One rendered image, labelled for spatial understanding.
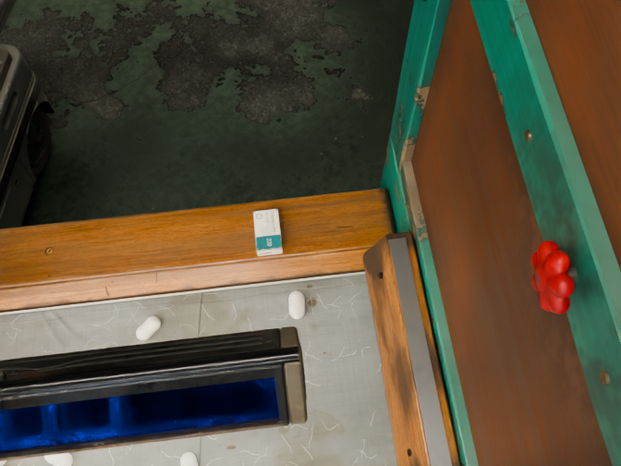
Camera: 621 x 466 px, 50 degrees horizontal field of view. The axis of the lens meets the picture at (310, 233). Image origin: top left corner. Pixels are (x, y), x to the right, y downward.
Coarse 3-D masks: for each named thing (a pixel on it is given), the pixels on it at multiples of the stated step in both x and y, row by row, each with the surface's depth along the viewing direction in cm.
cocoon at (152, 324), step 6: (150, 318) 89; (156, 318) 89; (144, 324) 88; (150, 324) 88; (156, 324) 89; (138, 330) 88; (144, 330) 88; (150, 330) 88; (156, 330) 89; (138, 336) 88; (144, 336) 88; (150, 336) 88
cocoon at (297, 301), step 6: (294, 294) 90; (300, 294) 90; (288, 300) 90; (294, 300) 90; (300, 300) 90; (294, 306) 89; (300, 306) 89; (294, 312) 89; (300, 312) 89; (294, 318) 90
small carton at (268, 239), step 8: (256, 216) 92; (264, 216) 92; (272, 216) 92; (256, 224) 92; (264, 224) 92; (272, 224) 92; (256, 232) 91; (264, 232) 91; (272, 232) 91; (280, 232) 91; (256, 240) 91; (264, 240) 91; (272, 240) 91; (280, 240) 91; (256, 248) 90; (264, 248) 90; (272, 248) 90; (280, 248) 90
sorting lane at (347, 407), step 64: (0, 320) 91; (64, 320) 91; (128, 320) 91; (192, 320) 91; (256, 320) 91; (320, 320) 91; (320, 384) 87; (128, 448) 83; (192, 448) 83; (256, 448) 83; (320, 448) 83; (384, 448) 83
